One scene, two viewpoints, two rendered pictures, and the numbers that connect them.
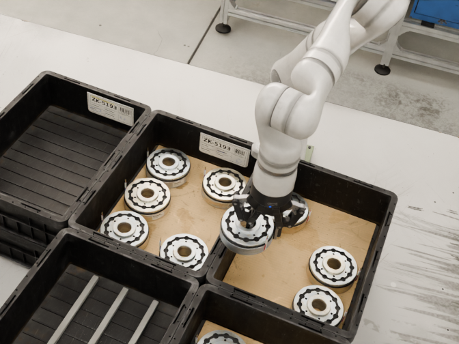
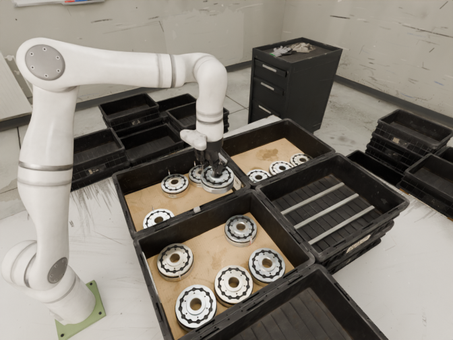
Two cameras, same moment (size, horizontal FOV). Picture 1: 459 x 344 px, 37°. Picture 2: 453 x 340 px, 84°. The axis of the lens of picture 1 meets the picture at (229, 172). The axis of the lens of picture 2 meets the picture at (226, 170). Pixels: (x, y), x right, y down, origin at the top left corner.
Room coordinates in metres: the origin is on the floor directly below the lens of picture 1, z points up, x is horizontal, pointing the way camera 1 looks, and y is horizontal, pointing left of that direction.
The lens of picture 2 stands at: (1.21, 0.37, 1.53)
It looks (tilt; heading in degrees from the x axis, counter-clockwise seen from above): 42 degrees down; 225
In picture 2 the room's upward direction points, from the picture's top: straight up
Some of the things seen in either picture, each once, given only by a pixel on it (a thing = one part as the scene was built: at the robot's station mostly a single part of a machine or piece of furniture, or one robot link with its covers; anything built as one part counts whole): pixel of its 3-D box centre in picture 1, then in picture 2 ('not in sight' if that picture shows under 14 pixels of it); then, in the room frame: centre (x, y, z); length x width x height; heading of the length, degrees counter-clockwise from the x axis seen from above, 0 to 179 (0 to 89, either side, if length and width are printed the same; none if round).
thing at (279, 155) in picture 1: (279, 127); (210, 91); (0.82, -0.07, 1.26); 0.09 x 0.07 x 0.15; 65
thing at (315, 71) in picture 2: not in sight; (288, 98); (-0.78, -0.78, 0.45); 0.60 x 0.45 x 0.90; 169
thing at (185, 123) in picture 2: not in sight; (199, 135); (0.14, -1.00, 0.37); 0.40 x 0.30 x 0.45; 169
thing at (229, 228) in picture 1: (247, 224); (217, 175); (0.83, -0.05, 1.00); 0.10 x 0.10 x 0.01
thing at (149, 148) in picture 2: not in sight; (154, 158); (0.53, -1.08, 0.31); 0.40 x 0.30 x 0.34; 169
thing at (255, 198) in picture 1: (270, 195); (209, 146); (0.83, -0.08, 1.09); 0.08 x 0.08 x 0.09
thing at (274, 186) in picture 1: (276, 161); (204, 127); (0.84, -0.08, 1.17); 0.11 x 0.09 x 0.06; 0
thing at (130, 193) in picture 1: (147, 195); (233, 283); (0.99, 0.17, 0.86); 0.10 x 0.10 x 0.01
